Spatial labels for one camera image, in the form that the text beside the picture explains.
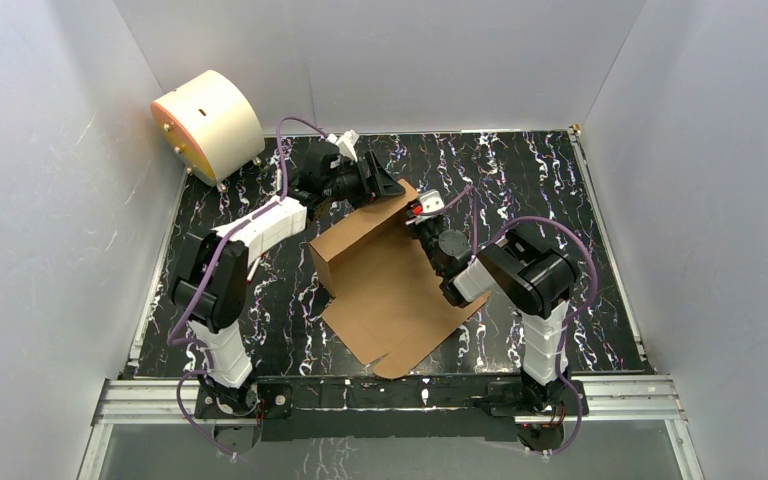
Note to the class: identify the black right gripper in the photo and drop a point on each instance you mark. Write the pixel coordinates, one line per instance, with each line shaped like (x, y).
(414, 225)

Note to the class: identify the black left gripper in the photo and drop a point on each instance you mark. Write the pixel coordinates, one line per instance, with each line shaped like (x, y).
(367, 180)

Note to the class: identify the brown cardboard box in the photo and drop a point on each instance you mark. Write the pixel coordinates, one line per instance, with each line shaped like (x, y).
(386, 306)

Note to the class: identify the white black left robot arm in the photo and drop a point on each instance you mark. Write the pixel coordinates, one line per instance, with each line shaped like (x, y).
(211, 274)

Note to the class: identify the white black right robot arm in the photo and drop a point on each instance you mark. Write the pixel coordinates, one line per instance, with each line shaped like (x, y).
(537, 279)

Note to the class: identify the cream cylindrical drum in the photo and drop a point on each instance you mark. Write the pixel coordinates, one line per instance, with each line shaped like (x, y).
(211, 126)

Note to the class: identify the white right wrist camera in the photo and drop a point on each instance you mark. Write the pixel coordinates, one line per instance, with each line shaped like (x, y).
(427, 205)

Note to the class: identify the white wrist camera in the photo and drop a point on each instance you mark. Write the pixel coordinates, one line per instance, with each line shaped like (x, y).
(345, 143)
(427, 205)

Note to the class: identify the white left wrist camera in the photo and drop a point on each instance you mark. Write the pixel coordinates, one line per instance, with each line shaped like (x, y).
(345, 143)

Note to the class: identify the aluminium table edge rail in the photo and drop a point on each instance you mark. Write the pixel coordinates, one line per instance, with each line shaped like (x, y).
(576, 139)

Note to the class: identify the aluminium front frame rail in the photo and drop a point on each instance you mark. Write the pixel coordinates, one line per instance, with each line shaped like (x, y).
(166, 401)

